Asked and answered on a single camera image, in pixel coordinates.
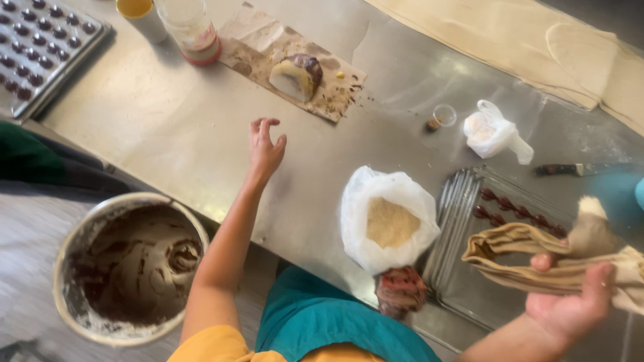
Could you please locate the clear glass tray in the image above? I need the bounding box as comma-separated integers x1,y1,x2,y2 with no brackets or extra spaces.
422,166,644,353

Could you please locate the group of dark chocolate balls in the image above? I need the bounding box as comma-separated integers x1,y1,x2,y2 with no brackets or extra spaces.
0,0,97,101

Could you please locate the small clear plastic cup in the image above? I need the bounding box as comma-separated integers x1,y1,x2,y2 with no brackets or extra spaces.
426,104,458,133

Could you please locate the clear jar with red lid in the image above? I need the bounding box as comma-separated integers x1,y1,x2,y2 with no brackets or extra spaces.
153,0,222,67

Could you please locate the beige cloth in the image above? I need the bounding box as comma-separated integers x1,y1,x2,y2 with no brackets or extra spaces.
462,196,644,316

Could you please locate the dark green black garment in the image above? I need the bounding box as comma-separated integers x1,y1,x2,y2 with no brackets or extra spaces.
0,121,132,195

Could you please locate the teal blue object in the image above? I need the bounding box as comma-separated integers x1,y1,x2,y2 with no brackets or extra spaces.
584,171,644,213

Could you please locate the person's right hand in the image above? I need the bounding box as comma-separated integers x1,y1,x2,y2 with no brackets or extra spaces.
525,252,618,345

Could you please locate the row of chocolate pieces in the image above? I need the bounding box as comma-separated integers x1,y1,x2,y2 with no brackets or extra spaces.
472,187,568,239

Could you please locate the person's left hand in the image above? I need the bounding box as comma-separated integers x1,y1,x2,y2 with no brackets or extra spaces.
249,118,288,177

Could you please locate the white bag with crumbs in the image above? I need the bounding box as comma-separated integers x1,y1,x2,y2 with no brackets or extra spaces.
340,166,442,276

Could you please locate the teal apron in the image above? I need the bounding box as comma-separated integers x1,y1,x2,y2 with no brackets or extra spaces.
255,265,443,362

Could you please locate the metal baking tray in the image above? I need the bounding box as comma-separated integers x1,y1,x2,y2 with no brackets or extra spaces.
0,0,113,120

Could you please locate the white cup with yellow lid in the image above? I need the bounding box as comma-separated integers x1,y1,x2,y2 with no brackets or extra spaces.
116,0,169,45

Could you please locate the metal bowl with chocolate batter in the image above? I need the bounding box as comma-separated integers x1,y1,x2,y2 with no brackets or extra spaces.
52,192,211,348

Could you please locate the dark handled knife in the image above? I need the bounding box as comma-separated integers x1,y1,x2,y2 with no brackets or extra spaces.
533,162,644,178

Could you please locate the rolled out dough sheet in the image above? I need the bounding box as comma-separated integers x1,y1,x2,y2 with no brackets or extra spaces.
364,0,644,137

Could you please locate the brown paper sheet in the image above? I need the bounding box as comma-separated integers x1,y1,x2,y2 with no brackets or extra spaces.
217,2,368,124

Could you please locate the small white plastic bag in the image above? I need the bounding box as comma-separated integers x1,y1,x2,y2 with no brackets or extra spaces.
463,100,534,166

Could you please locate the dough lump with chocolate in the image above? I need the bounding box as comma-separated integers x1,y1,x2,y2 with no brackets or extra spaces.
269,53,324,104

